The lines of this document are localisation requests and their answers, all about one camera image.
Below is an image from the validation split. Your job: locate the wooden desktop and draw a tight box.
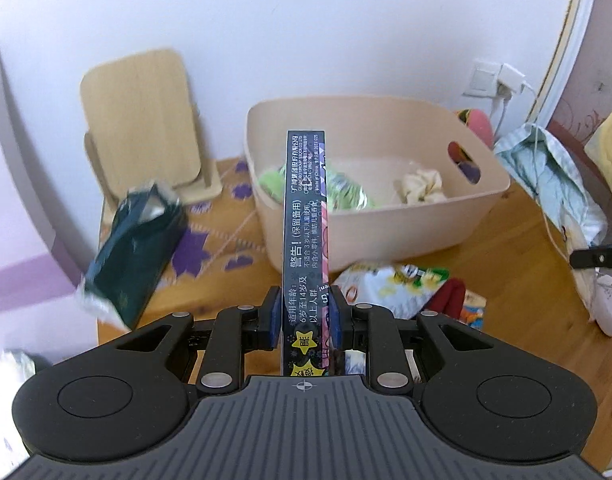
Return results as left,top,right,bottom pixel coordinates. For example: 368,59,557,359
97,157,599,376

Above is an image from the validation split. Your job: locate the beige plastic storage basket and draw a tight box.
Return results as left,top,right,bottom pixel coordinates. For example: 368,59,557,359
243,95,512,273

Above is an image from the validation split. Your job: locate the green snack packet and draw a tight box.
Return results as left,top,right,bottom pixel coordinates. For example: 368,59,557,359
258,160,377,211

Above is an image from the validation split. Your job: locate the wooden chair back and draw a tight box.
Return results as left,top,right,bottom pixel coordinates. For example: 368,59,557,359
80,47,222,206

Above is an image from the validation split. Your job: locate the white power cord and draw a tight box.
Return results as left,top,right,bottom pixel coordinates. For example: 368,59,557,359
488,87,512,143

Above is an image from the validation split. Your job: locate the purple flower table mat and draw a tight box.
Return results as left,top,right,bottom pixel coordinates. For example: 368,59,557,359
100,157,287,321

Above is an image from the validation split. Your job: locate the yellow rolled towel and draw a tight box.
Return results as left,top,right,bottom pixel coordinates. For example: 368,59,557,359
584,107,612,181

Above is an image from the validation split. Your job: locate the white green snack bag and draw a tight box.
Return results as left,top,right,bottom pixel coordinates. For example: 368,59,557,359
333,262,452,320

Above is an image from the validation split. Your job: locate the white charger plug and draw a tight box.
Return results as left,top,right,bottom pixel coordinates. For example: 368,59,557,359
496,62,527,96

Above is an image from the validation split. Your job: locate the white charger cable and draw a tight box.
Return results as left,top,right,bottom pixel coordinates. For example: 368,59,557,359
521,80,607,286

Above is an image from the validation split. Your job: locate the light blue blanket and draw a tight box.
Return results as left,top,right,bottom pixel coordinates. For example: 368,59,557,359
493,122,609,256

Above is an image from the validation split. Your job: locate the white power strip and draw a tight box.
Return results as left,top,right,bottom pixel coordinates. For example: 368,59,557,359
583,272,612,338

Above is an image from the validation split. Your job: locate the dark green tissue pack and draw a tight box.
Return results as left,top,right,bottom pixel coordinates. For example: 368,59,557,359
76,182,189,331

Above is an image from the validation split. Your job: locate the white wall switch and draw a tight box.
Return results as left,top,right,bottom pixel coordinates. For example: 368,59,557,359
463,58,502,98

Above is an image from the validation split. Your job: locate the pink plush toy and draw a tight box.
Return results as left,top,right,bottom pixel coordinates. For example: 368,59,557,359
448,108,494,183

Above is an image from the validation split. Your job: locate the red soft item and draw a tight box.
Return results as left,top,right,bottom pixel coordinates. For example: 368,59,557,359
426,278,467,316

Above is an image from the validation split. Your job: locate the long dark blue printed box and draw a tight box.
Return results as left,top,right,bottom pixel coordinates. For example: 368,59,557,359
281,130,333,378

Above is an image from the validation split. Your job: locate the pink patterned headboard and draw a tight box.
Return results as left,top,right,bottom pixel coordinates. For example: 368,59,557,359
528,0,612,161

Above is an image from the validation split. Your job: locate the colourful printed card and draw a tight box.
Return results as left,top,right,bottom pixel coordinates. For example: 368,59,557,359
458,292,488,331

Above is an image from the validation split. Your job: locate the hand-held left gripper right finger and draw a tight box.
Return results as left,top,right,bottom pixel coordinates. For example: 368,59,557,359
331,285,497,395

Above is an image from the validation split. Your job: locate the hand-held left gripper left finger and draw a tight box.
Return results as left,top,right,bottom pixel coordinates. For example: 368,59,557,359
98,286,282,395

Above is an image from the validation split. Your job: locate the crumpled cream wrapper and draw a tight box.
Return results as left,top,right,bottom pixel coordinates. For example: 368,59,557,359
398,169,449,205

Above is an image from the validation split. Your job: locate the white plastic bag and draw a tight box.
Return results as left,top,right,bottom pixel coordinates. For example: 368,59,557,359
0,347,52,466

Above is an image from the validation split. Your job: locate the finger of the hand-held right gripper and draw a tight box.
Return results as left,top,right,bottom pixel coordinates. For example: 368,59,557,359
568,242,612,270

